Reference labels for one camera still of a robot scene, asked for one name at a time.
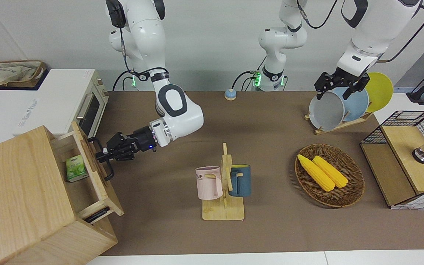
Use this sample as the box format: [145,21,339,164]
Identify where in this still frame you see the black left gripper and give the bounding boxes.
[315,70,370,101]

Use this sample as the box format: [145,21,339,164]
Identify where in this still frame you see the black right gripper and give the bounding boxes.
[95,126,157,163]

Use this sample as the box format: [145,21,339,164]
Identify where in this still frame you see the black metal drawer handle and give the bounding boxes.
[88,137,115,181]

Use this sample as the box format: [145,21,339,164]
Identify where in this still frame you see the light wooden drawer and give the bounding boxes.
[52,121,125,224]

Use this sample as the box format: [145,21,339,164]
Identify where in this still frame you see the grey plate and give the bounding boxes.
[308,91,346,131]

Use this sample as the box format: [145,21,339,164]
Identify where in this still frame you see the light blue plate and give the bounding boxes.
[332,87,370,123]

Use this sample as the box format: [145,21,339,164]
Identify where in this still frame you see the wooden plate rack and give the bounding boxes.
[304,110,374,135]

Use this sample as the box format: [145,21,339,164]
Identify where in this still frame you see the green tea packet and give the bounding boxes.
[66,155,89,183]

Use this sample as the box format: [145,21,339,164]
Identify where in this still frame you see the yellow plate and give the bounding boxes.
[365,72,394,113]

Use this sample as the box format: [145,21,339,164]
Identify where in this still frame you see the white toaster oven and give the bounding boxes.
[13,68,110,139]

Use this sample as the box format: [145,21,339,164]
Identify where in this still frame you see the yellow corn cob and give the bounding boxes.
[312,155,349,189]
[297,154,336,192]

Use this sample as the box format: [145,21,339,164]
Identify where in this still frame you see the wooden shelf board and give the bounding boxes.
[381,125,424,195]
[360,143,417,206]

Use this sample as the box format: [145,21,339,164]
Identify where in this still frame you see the light wooden cabinet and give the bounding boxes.
[0,125,119,265]

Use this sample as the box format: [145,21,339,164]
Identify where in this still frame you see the pink mug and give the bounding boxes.
[195,166,223,200]

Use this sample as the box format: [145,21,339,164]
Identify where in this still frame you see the brown wooden tray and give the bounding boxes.
[0,60,47,88]

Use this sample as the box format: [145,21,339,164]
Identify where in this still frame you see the brown wicker basket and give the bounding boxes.
[294,144,365,208]

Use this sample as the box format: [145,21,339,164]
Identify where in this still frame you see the beige cloth bag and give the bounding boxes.
[0,62,41,87]

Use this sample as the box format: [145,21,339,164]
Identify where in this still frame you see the wooden mug rack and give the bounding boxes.
[202,142,245,221]

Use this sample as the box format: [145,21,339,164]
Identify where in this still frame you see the dark blue mug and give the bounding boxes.
[229,164,252,198]

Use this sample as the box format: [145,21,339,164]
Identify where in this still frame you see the brown table mat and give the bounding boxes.
[87,91,424,256]

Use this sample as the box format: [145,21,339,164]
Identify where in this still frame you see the black left arm shoulder cable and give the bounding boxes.
[296,0,340,29]

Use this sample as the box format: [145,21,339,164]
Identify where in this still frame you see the black drawer slide rail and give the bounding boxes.
[84,207,110,224]

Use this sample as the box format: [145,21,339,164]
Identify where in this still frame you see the black wire storage rack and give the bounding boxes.
[360,110,424,210]

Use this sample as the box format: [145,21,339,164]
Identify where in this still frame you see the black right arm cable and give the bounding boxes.
[116,15,168,76]

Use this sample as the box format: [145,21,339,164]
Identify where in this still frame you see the black left arm base cable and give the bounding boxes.
[232,70,259,91]

